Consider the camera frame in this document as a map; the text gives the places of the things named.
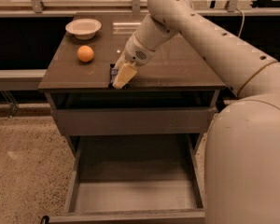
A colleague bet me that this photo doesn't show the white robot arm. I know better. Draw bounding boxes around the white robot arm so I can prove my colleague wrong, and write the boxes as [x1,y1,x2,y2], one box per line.
[113,0,280,224]

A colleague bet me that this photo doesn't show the white paper bowl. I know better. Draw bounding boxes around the white paper bowl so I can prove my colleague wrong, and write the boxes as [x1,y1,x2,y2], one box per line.
[65,19,102,40]

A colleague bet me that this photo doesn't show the blue rxbar blueberry packet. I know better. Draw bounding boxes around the blue rxbar blueberry packet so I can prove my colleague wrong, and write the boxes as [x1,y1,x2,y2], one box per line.
[107,63,131,91]

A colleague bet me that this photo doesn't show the grey metal railing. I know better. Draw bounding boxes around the grey metal railing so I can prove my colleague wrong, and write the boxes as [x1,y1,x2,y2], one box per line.
[0,0,280,91]

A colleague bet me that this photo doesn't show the closed grey top drawer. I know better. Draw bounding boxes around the closed grey top drawer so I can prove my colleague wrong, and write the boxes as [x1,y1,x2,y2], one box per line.
[52,107,217,136]

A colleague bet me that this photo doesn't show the grey drawer cabinet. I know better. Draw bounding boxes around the grey drawer cabinet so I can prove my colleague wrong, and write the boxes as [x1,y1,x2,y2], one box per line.
[37,11,227,224]

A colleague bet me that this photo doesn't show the orange fruit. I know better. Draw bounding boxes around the orange fruit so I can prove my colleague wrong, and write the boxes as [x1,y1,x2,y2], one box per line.
[77,46,94,63]

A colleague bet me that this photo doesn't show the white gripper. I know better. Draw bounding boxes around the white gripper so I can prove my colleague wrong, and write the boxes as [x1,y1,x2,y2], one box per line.
[111,33,158,90]

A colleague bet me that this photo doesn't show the open grey middle drawer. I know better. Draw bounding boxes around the open grey middle drawer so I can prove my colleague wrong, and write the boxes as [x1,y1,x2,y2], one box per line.
[48,134,206,224]

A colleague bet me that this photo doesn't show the white cable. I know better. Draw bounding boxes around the white cable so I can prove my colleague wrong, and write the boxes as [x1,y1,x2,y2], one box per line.
[237,7,245,39]

